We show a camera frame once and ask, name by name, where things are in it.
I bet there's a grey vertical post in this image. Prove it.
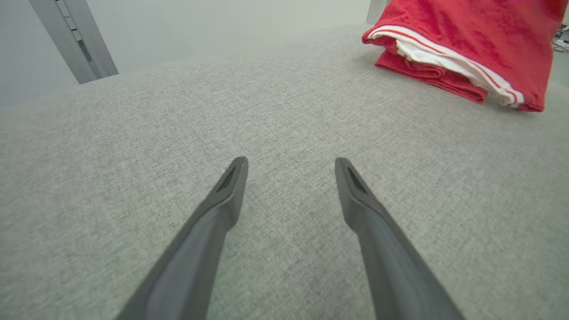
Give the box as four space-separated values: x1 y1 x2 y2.
29 0 119 85

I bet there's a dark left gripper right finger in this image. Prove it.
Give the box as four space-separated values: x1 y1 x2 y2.
334 157 465 320

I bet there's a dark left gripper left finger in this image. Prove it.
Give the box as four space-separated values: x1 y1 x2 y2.
116 156 248 320

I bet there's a red and white basketball jersey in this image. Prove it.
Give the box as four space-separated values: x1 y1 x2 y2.
362 0 569 112

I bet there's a black cables bundle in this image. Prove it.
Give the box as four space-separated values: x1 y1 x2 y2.
553 24 569 53

